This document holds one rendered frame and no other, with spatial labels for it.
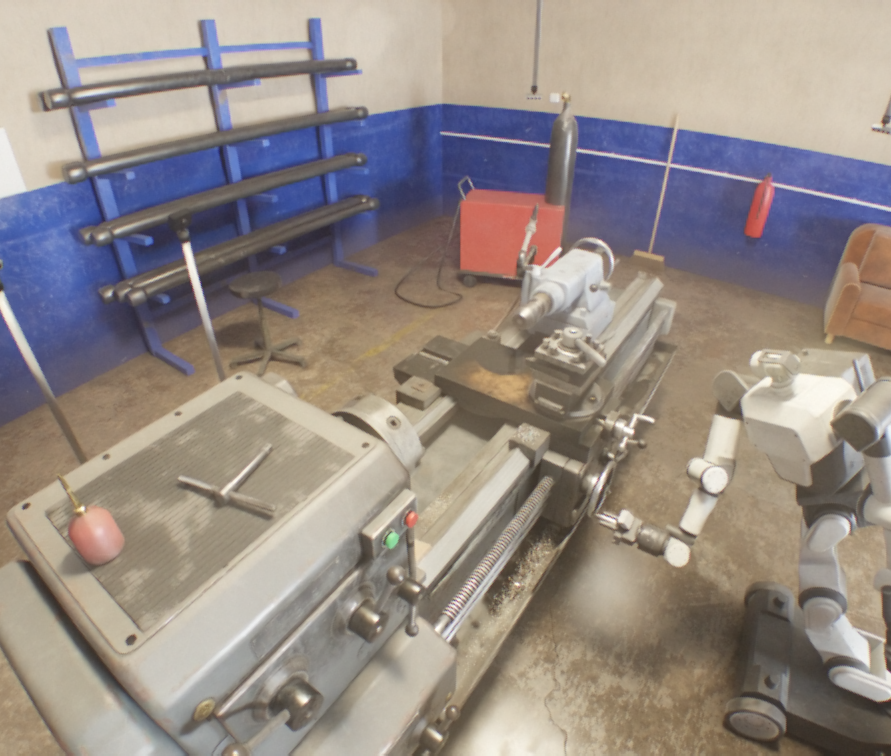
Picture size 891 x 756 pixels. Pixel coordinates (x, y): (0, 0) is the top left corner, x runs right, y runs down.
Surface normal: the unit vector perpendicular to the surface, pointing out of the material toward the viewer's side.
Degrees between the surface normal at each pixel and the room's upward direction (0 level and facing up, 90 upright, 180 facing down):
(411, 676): 32
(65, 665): 0
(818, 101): 90
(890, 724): 0
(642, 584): 0
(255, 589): 45
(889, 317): 90
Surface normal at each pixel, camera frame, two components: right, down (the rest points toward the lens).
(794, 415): -0.95, -0.22
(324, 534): 0.58, -0.35
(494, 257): -0.25, 0.55
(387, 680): 0.44, -0.52
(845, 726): 0.00, -0.82
